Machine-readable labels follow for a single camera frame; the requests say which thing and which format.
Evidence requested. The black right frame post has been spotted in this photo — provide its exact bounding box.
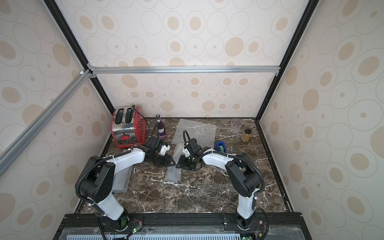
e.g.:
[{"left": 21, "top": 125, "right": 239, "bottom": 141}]
[{"left": 255, "top": 0, "right": 320, "bottom": 123}]

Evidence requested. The bubble wrap sheet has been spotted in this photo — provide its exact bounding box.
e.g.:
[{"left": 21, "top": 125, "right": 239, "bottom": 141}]
[
  {"left": 112, "top": 166, "right": 133, "bottom": 194},
  {"left": 165, "top": 143, "right": 184, "bottom": 184}
]

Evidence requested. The stack of bubble wrap sheets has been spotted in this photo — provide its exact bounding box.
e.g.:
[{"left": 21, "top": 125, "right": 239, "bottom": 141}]
[{"left": 172, "top": 119, "right": 217, "bottom": 148}]

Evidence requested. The black left frame post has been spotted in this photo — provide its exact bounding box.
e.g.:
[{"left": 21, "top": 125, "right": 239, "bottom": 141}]
[{"left": 44, "top": 0, "right": 115, "bottom": 114}]

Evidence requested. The clear drinking glass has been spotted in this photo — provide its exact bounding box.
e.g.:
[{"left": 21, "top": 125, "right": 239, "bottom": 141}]
[{"left": 230, "top": 119, "right": 243, "bottom": 134}]

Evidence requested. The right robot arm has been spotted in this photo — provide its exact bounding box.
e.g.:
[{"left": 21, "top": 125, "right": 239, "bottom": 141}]
[{"left": 177, "top": 139, "right": 265, "bottom": 220}]

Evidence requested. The red and chrome toaster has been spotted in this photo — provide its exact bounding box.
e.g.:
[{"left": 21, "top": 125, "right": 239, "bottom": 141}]
[{"left": 111, "top": 105, "right": 147, "bottom": 149}]

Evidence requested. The purple bottle rear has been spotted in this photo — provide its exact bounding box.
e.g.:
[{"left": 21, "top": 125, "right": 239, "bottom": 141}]
[{"left": 156, "top": 114, "right": 167, "bottom": 140}]

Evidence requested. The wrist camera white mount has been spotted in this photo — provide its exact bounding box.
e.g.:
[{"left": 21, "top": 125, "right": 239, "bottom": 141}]
[
  {"left": 159, "top": 145, "right": 171, "bottom": 156},
  {"left": 183, "top": 148, "right": 191, "bottom": 158}
]

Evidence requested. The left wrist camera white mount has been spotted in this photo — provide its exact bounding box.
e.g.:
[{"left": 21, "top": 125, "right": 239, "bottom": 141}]
[{"left": 159, "top": 145, "right": 171, "bottom": 156}]

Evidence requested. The black frame post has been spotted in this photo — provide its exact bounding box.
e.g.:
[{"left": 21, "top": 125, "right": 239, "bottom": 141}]
[
  {"left": 255, "top": 0, "right": 320, "bottom": 123},
  {"left": 44, "top": 0, "right": 115, "bottom": 114}
]

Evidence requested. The horizontal aluminium frame bar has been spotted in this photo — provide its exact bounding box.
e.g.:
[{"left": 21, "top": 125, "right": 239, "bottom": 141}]
[{"left": 91, "top": 66, "right": 280, "bottom": 74}]

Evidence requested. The black toaster power cord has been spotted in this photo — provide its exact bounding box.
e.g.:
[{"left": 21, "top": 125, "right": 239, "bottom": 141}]
[{"left": 131, "top": 104, "right": 151, "bottom": 136}]

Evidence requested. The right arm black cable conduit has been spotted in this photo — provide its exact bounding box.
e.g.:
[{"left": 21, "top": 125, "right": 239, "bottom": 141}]
[{"left": 182, "top": 129, "right": 266, "bottom": 197}]

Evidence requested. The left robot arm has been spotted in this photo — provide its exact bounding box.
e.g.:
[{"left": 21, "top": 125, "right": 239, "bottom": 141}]
[{"left": 75, "top": 136, "right": 176, "bottom": 221}]

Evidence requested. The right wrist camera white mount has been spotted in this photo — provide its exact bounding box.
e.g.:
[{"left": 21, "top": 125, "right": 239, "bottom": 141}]
[{"left": 183, "top": 148, "right": 191, "bottom": 158}]

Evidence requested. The blue tape dispenser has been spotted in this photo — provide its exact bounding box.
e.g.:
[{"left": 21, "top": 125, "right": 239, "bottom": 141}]
[{"left": 215, "top": 142, "right": 228, "bottom": 153}]

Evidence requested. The diagonal aluminium frame bar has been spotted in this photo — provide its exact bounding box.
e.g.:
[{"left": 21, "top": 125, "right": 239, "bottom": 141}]
[{"left": 1, "top": 70, "right": 91, "bottom": 175}]

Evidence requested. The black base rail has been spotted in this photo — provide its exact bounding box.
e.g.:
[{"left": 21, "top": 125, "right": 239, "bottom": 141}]
[{"left": 54, "top": 212, "right": 311, "bottom": 240}]

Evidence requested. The brown spice jar black lid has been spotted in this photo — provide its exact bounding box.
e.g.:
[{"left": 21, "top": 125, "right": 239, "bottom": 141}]
[{"left": 241, "top": 128, "right": 252, "bottom": 143}]

